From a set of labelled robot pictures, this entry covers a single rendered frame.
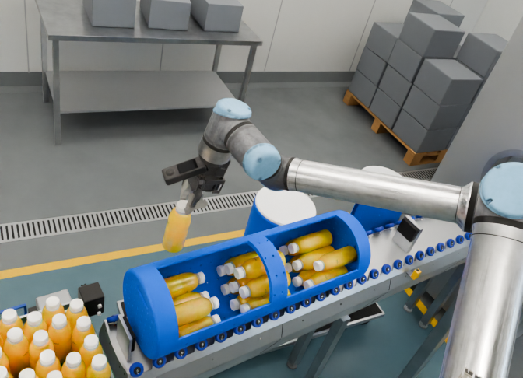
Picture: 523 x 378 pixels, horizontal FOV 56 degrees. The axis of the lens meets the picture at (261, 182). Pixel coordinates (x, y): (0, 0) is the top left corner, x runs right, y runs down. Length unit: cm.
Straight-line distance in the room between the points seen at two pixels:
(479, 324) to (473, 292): 6
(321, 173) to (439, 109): 353
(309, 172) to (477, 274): 48
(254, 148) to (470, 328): 59
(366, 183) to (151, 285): 70
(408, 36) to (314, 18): 105
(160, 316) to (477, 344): 87
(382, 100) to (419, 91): 50
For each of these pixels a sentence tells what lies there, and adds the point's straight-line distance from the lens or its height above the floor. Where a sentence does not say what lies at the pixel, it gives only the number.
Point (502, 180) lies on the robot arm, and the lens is 104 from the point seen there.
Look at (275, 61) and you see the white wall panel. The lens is 546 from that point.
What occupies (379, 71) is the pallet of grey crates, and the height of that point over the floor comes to 55.
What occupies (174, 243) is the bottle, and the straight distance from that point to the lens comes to 153.
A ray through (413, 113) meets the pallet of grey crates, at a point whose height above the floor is 45.
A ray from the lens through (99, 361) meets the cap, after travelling 154.
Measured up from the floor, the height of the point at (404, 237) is 99.
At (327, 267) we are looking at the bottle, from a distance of 190.
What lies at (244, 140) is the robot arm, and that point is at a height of 177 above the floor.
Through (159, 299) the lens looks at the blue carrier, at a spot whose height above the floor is 122.
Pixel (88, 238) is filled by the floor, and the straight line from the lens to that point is 335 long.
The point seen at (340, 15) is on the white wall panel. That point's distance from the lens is 563.
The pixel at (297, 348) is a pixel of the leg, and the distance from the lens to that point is 280.
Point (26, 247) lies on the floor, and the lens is 332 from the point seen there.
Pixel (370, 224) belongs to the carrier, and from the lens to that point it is 259.
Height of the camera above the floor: 240
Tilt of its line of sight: 37 degrees down
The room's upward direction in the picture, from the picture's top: 16 degrees clockwise
